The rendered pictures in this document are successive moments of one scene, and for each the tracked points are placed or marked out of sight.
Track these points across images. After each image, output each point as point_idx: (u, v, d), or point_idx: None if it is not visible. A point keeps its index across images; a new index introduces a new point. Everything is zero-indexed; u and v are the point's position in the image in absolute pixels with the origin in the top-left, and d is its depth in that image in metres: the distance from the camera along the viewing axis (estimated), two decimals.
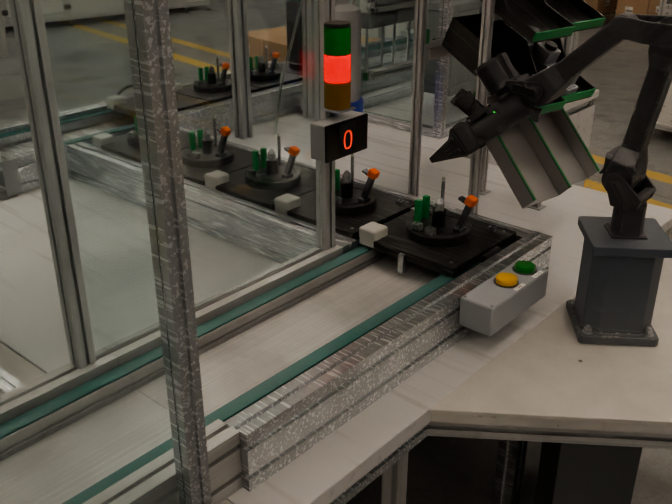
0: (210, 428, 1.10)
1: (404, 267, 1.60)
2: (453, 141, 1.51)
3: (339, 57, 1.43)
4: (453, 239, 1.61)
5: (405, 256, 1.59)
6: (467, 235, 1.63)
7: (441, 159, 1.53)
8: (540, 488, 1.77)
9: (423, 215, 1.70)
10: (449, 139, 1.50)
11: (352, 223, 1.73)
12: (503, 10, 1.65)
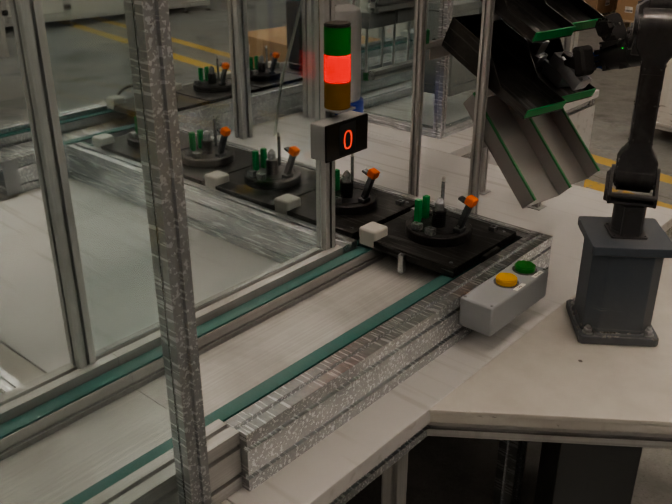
0: (210, 428, 1.10)
1: (404, 267, 1.60)
2: None
3: (339, 57, 1.43)
4: (453, 239, 1.61)
5: (405, 256, 1.59)
6: (467, 235, 1.63)
7: (570, 66, 1.75)
8: (540, 488, 1.77)
9: (423, 215, 1.70)
10: None
11: (352, 223, 1.73)
12: (503, 10, 1.65)
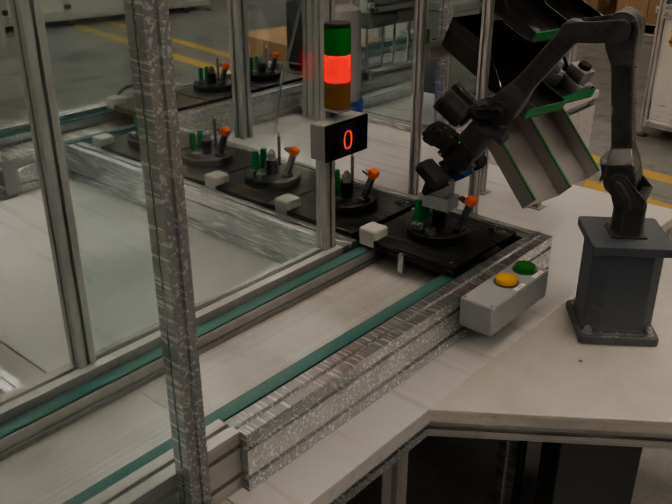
0: (210, 428, 1.10)
1: (404, 267, 1.60)
2: None
3: (339, 57, 1.43)
4: (453, 239, 1.61)
5: (405, 256, 1.59)
6: (467, 235, 1.63)
7: (429, 192, 1.62)
8: (540, 488, 1.77)
9: (423, 215, 1.70)
10: None
11: (352, 223, 1.73)
12: (503, 10, 1.65)
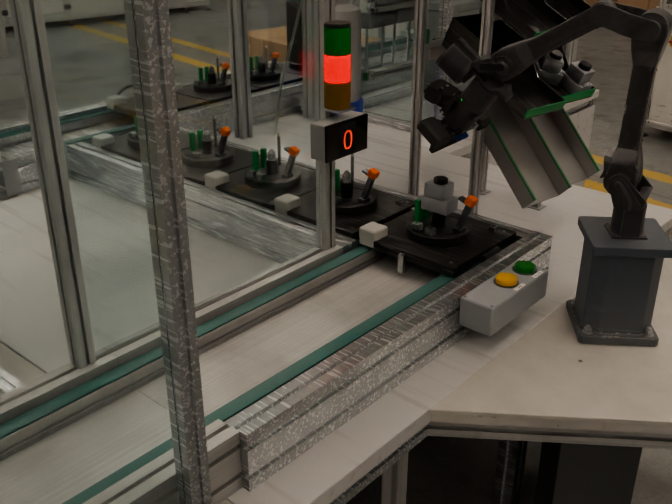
0: (210, 428, 1.10)
1: (404, 267, 1.60)
2: None
3: (339, 57, 1.43)
4: (453, 239, 1.61)
5: (405, 256, 1.59)
6: (467, 235, 1.63)
7: (437, 149, 1.60)
8: (540, 488, 1.77)
9: (423, 215, 1.70)
10: None
11: (352, 223, 1.73)
12: (503, 10, 1.65)
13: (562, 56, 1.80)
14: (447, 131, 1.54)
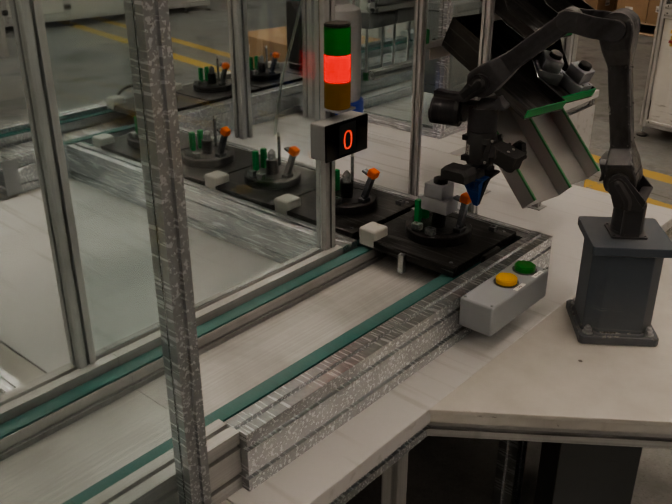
0: (210, 428, 1.10)
1: (404, 267, 1.60)
2: (485, 175, 1.57)
3: (339, 57, 1.43)
4: (453, 239, 1.61)
5: (405, 256, 1.59)
6: (467, 235, 1.63)
7: None
8: (540, 488, 1.77)
9: (423, 215, 1.70)
10: (490, 177, 1.57)
11: (352, 223, 1.73)
12: (503, 10, 1.65)
13: (562, 56, 1.80)
14: None
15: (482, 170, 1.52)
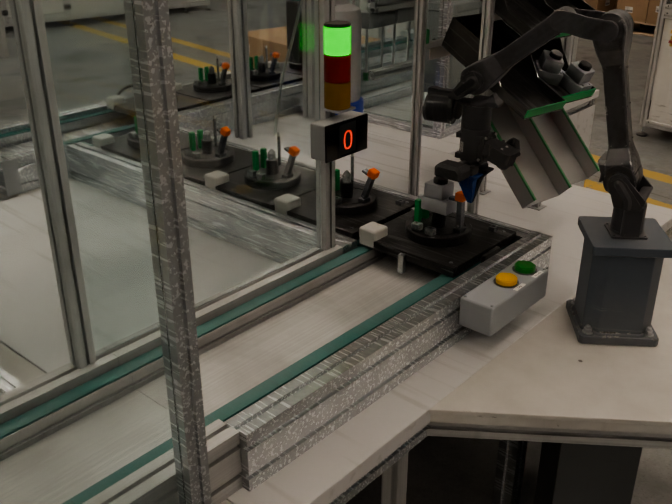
0: (210, 428, 1.10)
1: (404, 267, 1.60)
2: (479, 173, 1.58)
3: (339, 57, 1.43)
4: (453, 239, 1.61)
5: (405, 256, 1.59)
6: (467, 235, 1.63)
7: None
8: (540, 488, 1.77)
9: (423, 215, 1.70)
10: (484, 174, 1.58)
11: (352, 223, 1.73)
12: (503, 10, 1.65)
13: (562, 56, 1.80)
14: None
15: (476, 167, 1.53)
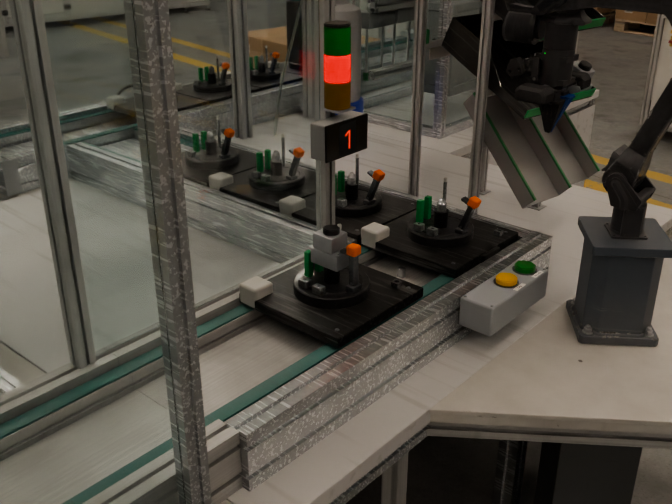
0: (210, 428, 1.10)
1: None
2: None
3: (339, 57, 1.43)
4: (344, 299, 1.38)
5: (404, 269, 1.61)
6: (362, 294, 1.40)
7: (551, 123, 1.47)
8: (540, 488, 1.77)
9: (316, 268, 1.47)
10: None
11: (452, 257, 1.57)
12: (503, 10, 1.65)
13: None
14: None
15: None
